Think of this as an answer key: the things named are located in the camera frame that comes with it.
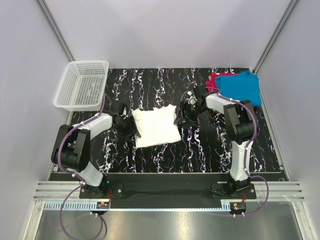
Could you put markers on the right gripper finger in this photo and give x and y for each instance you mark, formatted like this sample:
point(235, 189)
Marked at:
point(179, 114)
point(189, 124)

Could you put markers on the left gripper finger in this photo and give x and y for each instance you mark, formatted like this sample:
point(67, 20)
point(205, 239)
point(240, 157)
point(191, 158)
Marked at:
point(126, 136)
point(134, 127)

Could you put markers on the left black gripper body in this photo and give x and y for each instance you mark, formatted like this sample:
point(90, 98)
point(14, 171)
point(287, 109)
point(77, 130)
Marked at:
point(129, 126)

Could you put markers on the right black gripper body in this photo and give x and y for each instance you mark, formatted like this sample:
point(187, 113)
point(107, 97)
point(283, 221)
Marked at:
point(185, 116)

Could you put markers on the white printed t shirt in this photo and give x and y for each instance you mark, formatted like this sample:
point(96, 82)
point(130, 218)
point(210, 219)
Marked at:
point(156, 127)

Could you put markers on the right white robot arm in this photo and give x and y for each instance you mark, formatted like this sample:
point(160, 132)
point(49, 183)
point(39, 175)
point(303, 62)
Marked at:
point(239, 119)

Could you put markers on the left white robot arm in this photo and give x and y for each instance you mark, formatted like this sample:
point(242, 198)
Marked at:
point(72, 147)

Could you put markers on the red folded t shirt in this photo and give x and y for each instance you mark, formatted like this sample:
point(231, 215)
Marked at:
point(211, 82)

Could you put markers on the black marble pattern mat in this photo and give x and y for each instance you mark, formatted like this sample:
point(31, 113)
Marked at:
point(204, 148)

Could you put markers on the blue folded t shirt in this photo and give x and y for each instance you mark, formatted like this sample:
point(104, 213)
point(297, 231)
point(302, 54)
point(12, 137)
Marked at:
point(242, 86)

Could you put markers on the white plastic basket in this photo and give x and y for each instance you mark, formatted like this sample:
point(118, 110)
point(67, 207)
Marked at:
point(82, 86)

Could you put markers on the left small circuit board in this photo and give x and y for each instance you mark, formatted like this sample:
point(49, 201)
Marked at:
point(103, 205)

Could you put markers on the small circuit board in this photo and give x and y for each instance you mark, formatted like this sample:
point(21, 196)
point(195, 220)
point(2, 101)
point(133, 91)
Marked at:
point(237, 206)
point(103, 205)

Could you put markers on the right small circuit board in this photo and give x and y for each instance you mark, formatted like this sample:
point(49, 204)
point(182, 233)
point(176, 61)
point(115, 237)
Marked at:
point(237, 206)

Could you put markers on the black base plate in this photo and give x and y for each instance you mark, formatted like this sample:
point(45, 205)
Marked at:
point(215, 185)

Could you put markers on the white slotted cable duct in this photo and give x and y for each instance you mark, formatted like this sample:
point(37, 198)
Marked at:
point(136, 206)

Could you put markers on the aluminium rail profile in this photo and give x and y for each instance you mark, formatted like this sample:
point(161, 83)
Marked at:
point(278, 190)

